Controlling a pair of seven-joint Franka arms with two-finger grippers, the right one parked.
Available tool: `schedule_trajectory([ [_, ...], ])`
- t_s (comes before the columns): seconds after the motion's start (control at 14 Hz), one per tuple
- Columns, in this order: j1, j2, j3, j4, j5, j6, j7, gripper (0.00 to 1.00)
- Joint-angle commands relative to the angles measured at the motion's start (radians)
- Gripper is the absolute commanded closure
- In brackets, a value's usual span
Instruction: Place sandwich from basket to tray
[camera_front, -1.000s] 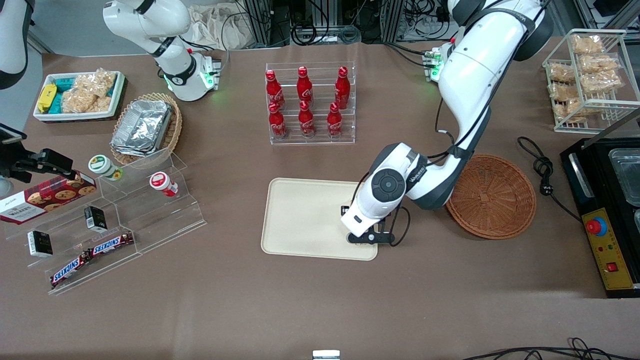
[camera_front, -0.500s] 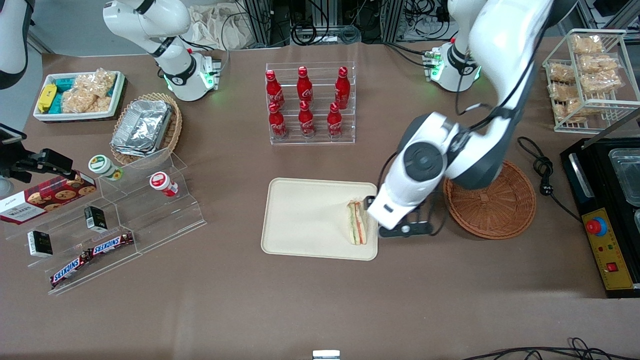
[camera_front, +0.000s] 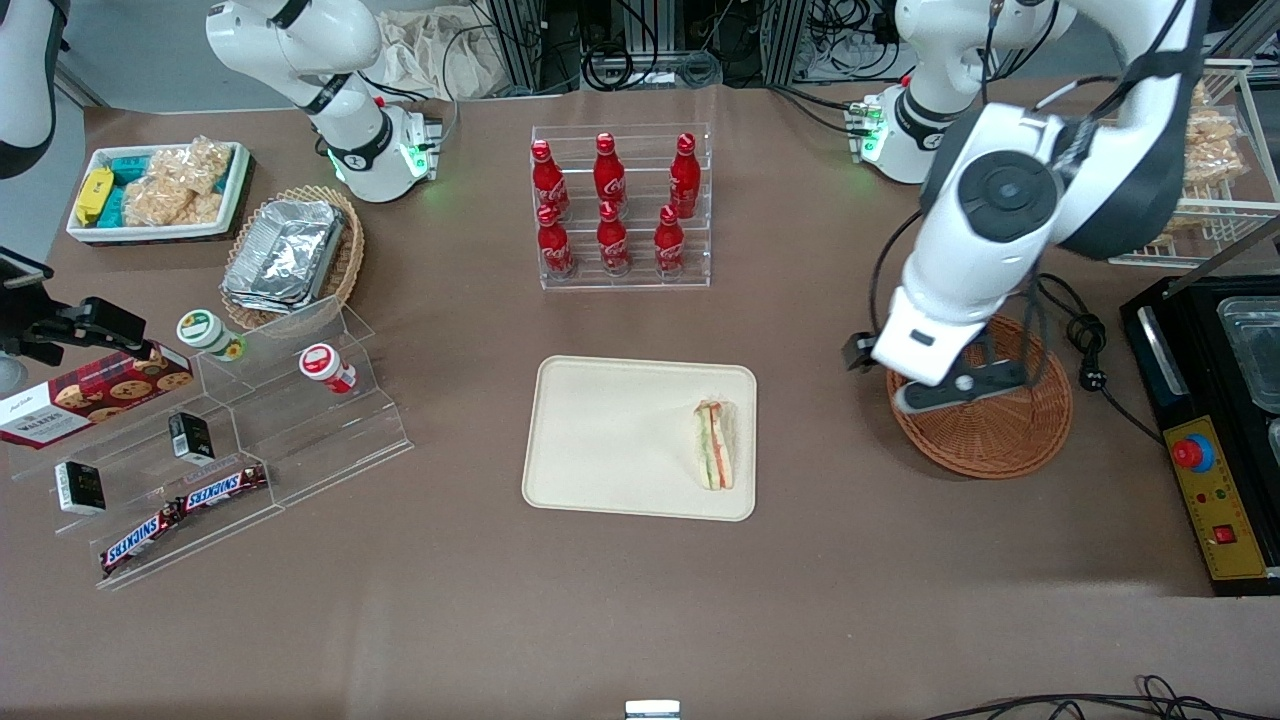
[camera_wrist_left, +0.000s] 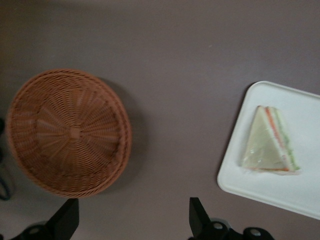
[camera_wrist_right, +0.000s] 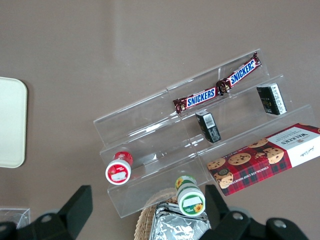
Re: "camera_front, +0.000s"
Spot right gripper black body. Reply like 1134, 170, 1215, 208
0, 300, 93, 367

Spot triangle sandwich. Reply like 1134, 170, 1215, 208
692, 399, 740, 492

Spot round brown wicker basket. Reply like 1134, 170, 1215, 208
886, 312, 1074, 480

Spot oval light wicker basket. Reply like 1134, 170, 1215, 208
220, 185, 366, 333

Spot beige plastic tray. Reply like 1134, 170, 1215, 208
521, 355, 758, 522

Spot red tartan cookie box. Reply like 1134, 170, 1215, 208
0, 345, 195, 451

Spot green lid yogurt cup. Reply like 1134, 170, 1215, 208
177, 309, 247, 363

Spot white rectangular snack bin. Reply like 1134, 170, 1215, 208
66, 141, 254, 245

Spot clear bag of rice crackers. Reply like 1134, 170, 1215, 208
150, 137, 234, 197
122, 176, 227, 228

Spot yellow snack packet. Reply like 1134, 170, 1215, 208
75, 167, 115, 228

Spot small black carton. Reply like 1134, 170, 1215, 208
54, 460, 107, 516
167, 411, 216, 467

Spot stacked aluminium foil containers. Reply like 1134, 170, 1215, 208
222, 199, 347, 316

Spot Snickers chocolate bar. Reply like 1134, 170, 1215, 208
100, 503, 187, 577
178, 464, 270, 513

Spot red lid yogurt cup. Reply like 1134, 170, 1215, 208
299, 343, 358, 395

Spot clear acrylic step display stand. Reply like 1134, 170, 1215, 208
10, 295, 414, 591

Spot red cola bottle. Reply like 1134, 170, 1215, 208
654, 205, 688, 277
594, 132, 628, 211
531, 139, 570, 222
596, 201, 632, 277
537, 204, 577, 280
669, 133, 701, 219

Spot black appliance housing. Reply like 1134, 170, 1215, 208
1120, 272, 1280, 598

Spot clear acrylic bottle rack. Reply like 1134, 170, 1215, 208
530, 124, 712, 291

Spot clear plastic container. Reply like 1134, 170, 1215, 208
1218, 297, 1280, 413

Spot crumpled beige cloth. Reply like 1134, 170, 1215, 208
375, 8, 503, 102

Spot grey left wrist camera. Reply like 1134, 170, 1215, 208
893, 360, 1033, 414

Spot black bracket with white edge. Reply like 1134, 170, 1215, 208
0, 248, 54, 293

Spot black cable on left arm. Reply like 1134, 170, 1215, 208
868, 0, 1206, 396

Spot black power cable with plug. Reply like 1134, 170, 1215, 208
1030, 272, 1167, 447

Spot white wire basket rack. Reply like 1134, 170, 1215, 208
1108, 58, 1280, 269

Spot coiled black background cables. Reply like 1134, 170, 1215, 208
580, 40, 723, 93

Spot black floor cables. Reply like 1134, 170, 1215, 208
925, 675, 1280, 720

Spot aluminium profile frame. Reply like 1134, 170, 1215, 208
485, 0, 583, 97

